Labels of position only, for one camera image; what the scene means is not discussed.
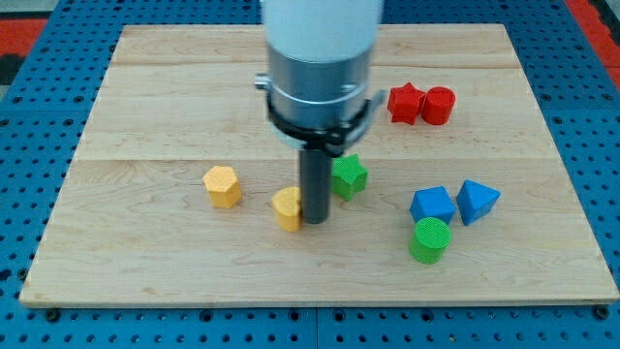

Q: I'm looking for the green cylinder block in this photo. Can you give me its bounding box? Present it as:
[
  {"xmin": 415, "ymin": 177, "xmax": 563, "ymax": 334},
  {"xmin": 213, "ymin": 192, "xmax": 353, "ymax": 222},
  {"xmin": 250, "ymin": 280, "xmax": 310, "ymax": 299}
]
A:
[{"xmin": 409, "ymin": 217, "xmax": 451, "ymax": 265}]

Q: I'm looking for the yellow hexagon block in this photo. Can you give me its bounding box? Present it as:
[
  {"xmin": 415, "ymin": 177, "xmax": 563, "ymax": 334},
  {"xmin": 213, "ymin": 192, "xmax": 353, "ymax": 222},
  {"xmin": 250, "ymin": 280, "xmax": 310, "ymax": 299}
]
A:
[{"xmin": 202, "ymin": 166, "xmax": 241, "ymax": 208}]

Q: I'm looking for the yellow half-round block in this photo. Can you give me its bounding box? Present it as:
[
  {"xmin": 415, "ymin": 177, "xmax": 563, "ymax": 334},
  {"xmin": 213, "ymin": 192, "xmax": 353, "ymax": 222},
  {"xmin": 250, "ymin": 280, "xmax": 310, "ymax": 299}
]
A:
[{"xmin": 271, "ymin": 186, "xmax": 301, "ymax": 232}]

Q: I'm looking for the green star block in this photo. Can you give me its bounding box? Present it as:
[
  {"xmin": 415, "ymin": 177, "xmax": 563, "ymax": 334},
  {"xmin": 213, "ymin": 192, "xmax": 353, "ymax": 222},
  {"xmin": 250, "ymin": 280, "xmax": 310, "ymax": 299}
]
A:
[{"xmin": 332, "ymin": 154, "xmax": 368, "ymax": 202}]

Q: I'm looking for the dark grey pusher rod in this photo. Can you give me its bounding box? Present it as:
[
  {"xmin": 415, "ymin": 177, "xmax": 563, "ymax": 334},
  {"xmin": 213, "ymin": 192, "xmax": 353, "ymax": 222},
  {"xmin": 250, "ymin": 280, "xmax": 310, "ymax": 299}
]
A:
[{"xmin": 299, "ymin": 150, "xmax": 332, "ymax": 224}]

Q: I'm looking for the red star block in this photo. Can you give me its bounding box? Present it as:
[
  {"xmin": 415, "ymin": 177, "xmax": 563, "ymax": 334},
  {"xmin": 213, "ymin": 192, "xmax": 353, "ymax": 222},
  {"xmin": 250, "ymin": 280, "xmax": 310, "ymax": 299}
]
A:
[{"xmin": 387, "ymin": 82, "xmax": 426, "ymax": 125}]

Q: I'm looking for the blue cube block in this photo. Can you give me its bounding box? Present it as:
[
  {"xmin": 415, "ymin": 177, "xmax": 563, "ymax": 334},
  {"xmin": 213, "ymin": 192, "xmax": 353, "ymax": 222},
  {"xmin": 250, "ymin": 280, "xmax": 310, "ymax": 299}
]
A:
[{"xmin": 410, "ymin": 186, "xmax": 456, "ymax": 225}]

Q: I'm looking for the blue triangular prism block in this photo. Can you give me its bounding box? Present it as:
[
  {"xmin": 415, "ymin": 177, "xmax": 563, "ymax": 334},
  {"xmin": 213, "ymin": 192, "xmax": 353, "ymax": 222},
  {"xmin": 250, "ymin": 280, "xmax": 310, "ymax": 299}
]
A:
[{"xmin": 456, "ymin": 179, "xmax": 501, "ymax": 226}]

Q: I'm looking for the light wooden board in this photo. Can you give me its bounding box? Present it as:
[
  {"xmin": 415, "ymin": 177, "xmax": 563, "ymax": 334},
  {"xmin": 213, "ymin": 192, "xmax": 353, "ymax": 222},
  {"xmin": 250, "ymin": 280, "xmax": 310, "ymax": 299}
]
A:
[{"xmin": 20, "ymin": 24, "xmax": 619, "ymax": 308}]

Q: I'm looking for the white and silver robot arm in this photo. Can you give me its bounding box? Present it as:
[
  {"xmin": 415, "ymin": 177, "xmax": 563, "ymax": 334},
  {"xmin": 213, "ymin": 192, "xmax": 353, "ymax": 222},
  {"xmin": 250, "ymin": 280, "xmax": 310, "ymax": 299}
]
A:
[{"xmin": 255, "ymin": 0, "xmax": 386, "ymax": 157}]

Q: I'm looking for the red cylinder block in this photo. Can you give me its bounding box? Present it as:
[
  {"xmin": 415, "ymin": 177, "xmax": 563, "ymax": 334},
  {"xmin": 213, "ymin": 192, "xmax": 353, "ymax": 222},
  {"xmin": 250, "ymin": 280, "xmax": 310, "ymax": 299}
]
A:
[{"xmin": 421, "ymin": 86, "xmax": 456, "ymax": 125}]

